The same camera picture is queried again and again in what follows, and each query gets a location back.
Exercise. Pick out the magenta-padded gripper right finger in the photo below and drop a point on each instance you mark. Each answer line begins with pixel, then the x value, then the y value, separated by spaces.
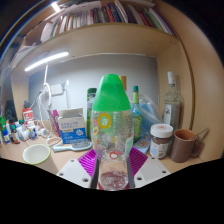
pixel 150 170

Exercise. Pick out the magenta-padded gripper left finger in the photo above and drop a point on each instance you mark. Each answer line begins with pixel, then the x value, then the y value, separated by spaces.
pixel 75 171

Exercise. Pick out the clear bottle with green cap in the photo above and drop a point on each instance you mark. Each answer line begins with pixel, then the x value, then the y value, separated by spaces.
pixel 111 126

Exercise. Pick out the light blue hairbrush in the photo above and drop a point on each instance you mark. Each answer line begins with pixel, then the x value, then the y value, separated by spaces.
pixel 76 145

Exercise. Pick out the brown jar with white lid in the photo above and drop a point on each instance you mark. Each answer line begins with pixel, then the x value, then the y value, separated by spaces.
pixel 160 141

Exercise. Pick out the white tape roll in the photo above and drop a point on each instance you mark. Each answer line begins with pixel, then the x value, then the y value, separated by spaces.
pixel 53 141

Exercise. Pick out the brown mug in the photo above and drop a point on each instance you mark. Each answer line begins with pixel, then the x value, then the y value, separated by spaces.
pixel 181 146

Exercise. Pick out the white and blue carton box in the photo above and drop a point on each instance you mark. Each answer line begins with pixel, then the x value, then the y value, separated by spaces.
pixel 71 128

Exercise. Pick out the glass bottle with green cap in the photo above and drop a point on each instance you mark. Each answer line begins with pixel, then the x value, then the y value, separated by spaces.
pixel 136 120

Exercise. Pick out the blue plastic bag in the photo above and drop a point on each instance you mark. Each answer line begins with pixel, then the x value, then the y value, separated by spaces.
pixel 151 113

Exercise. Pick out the clear glass bottle white cap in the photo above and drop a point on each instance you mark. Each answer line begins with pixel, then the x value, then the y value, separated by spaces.
pixel 172 110

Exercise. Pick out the dark supplement bottle green lid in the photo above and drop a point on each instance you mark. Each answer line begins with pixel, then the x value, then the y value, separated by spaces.
pixel 15 135

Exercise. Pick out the red and white canister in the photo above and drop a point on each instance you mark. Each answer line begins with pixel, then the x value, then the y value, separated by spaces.
pixel 28 116

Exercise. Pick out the white LED light bar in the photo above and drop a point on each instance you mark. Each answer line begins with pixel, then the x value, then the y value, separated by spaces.
pixel 46 61

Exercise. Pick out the wooden shelf unit with books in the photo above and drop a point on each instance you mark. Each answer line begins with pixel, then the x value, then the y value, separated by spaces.
pixel 100 36

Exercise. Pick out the white wall power outlet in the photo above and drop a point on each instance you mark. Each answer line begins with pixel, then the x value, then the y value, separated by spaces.
pixel 56 89

